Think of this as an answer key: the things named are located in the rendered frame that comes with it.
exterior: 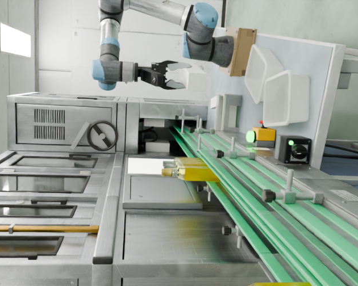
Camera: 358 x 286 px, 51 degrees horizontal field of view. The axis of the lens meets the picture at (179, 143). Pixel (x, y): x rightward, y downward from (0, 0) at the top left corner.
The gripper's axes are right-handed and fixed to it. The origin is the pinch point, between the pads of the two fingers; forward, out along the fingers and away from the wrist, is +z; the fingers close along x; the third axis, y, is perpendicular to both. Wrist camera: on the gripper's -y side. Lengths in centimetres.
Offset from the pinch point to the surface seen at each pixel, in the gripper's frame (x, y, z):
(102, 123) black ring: 54, 117, -40
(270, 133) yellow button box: 18.2, -8.4, 31.5
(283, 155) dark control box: 16.9, -36.4, 25.7
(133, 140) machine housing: 65, 116, -19
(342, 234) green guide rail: 14, -85, 17
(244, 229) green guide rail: 37, -46, 13
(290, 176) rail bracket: 10, -68, 14
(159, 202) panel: 53, 2, -7
